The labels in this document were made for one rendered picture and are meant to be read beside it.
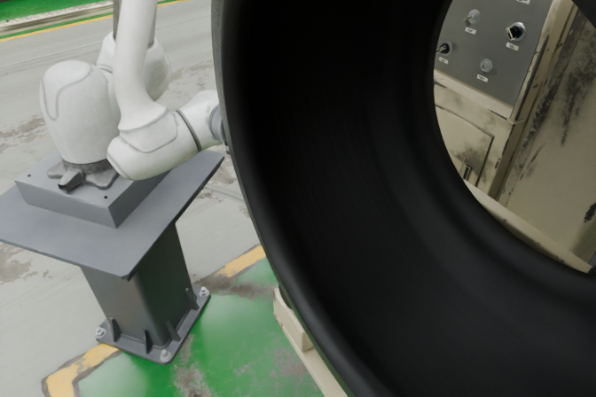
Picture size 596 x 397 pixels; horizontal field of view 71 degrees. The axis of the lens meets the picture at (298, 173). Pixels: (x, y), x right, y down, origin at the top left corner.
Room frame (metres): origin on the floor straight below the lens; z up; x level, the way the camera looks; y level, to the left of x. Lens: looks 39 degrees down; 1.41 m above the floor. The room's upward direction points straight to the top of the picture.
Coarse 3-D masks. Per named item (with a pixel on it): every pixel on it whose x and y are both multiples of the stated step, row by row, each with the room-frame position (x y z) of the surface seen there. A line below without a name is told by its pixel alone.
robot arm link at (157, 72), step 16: (112, 32) 1.06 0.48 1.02; (112, 48) 1.01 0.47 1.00; (160, 48) 1.07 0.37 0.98; (96, 64) 1.04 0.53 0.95; (112, 64) 1.00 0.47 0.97; (144, 64) 1.00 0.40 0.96; (160, 64) 1.05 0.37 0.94; (144, 80) 1.00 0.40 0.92; (160, 80) 1.06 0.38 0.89; (160, 96) 1.08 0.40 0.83
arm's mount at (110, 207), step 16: (48, 160) 0.90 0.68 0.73; (32, 176) 0.83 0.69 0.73; (160, 176) 0.91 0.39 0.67; (32, 192) 0.80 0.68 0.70; (48, 192) 0.78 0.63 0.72; (64, 192) 0.77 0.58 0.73; (80, 192) 0.77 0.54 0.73; (96, 192) 0.77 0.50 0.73; (112, 192) 0.77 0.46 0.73; (128, 192) 0.79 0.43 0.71; (144, 192) 0.84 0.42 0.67; (48, 208) 0.79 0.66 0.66; (64, 208) 0.77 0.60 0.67; (80, 208) 0.75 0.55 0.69; (96, 208) 0.74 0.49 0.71; (112, 208) 0.73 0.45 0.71; (128, 208) 0.77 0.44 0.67; (112, 224) 0.73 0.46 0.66
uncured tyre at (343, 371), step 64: (256, 0) 0.48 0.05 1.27; (320, 0) 0.54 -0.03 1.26; (384, 0) 0.58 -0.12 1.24; (448, 0) 0.55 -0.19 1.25; (576, 0) 0.13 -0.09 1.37; (256, 64) 0.49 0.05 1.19; (320, 64) 0.55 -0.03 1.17; (384, 64) 0.58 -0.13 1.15; (256, 128) 0.47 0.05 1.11; (320, 128) 0.52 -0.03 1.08; (384, 128) 0.55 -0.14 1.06; (256, 192) 0.37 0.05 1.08; (320, 192) 0.46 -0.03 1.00; (384, 192) 0.49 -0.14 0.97; (448, 192) 0.46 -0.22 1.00; (320, 256) 0.38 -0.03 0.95; (384, 256) 0.40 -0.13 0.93; (448, 256) 0.40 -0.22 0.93; (512, 256) 0.36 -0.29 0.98; (320, 320) 0.26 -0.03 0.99; (384, 320) 0.31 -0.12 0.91; (448, 320) 0.31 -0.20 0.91; (512, 320) 0.30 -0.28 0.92; (576, 320) 0.28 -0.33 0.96; (384, 384) 0.22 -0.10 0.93; (448, 384) 0.22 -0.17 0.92; (512, 384) 0.21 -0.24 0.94; (576, 384) 0.20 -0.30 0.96
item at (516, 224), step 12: (480, 192) 0.52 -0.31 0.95; (492, 204) 0.49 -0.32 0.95; (504, 216) 0.47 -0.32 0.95; (516, 216) 0.47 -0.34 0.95; (516, 228) 0.44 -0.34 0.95; (528, 228) 0.44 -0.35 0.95; (528, 240) 0.42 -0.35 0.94; (540, 240) 0.42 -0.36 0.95; (552, 240) 0.42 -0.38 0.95; (540, 252) 0.40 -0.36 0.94; (552, 252) 0.39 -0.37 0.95; (564, 252) 0.39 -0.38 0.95; (576, 264) 0.37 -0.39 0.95; (588, 264) 0.37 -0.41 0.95
